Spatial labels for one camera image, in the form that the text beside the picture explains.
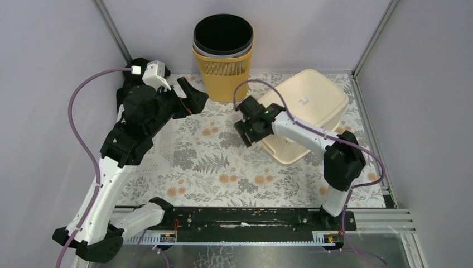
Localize cream large plastic basket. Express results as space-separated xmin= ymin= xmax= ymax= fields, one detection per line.
xmin=259 ymin=69 xmax=349 ymax=165

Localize grey bin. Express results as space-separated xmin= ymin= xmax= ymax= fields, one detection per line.
xmin=192 ymin=41 xmax=253 ymax=58

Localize black bin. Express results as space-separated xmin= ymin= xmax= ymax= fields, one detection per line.
xmin=193 ymin=13 xmax=254 ymax=55

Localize white perforated plastic basket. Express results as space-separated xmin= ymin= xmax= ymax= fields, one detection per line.
xmin=110 ymin=111 xmax=175 ymax=175

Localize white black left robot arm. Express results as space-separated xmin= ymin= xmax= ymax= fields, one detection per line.
xmin=52 ymin=77 xmax=209 ymax=264

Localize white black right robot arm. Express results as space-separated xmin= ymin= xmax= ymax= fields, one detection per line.
xmin=234 ymin=96 xmax=366 ymax=230

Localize black crumpled cloth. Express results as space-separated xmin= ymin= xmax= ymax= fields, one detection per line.
xmin=116 ymin=58 xmax=171 ymax=112

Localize yellow perforated waste bin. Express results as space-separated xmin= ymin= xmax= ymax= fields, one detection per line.
xmin=193 ymin=46 xmax=253 ymax=103

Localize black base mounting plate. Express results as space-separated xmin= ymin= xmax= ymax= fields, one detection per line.
xmin=149 ymin=207 xmax=357 ymax=244

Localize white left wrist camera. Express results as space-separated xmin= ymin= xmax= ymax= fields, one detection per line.
xmin=131 ymin=60 xmax=171 ymax=91

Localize aluminium frame rails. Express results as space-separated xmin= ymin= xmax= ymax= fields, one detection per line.
xmin=72 ymin=0 xmax=429 ymax=268

